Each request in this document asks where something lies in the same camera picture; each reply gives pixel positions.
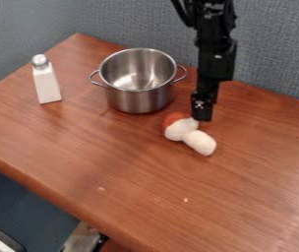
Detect metal table leg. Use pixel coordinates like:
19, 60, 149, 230
59, 221, 109, 252

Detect metal pot with handles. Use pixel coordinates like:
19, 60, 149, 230
89, 47, 186, 114

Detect white salt shaker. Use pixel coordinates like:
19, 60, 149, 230
31, 54, 61, 104

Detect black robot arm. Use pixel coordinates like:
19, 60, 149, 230
170, 0, 237, 122

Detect red and white toy mushroom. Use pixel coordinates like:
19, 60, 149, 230
162, 112, 216, 157

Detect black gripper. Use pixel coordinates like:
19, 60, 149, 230
190, 37, 237, 122

